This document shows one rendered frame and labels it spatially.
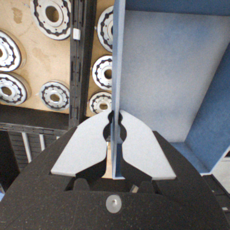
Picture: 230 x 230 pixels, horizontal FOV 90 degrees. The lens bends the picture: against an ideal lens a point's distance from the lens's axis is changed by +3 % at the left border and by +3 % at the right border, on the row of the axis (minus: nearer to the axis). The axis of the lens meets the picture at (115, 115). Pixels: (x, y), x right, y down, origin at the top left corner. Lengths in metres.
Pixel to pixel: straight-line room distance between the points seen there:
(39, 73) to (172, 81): 0.39
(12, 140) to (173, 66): 0.65
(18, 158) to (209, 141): 0.74
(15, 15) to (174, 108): 0.44
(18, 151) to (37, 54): 0.45
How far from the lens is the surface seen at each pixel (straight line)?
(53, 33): 0.40
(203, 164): 0.24
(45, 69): 0.45
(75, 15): 0.31
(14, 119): 0.48
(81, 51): 0.31
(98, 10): 0.41
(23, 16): 0.46
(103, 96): 0.40
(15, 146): 0.70
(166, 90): 0.19
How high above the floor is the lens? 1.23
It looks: 60 degrees down
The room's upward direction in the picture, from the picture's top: 173 degrees clockwise
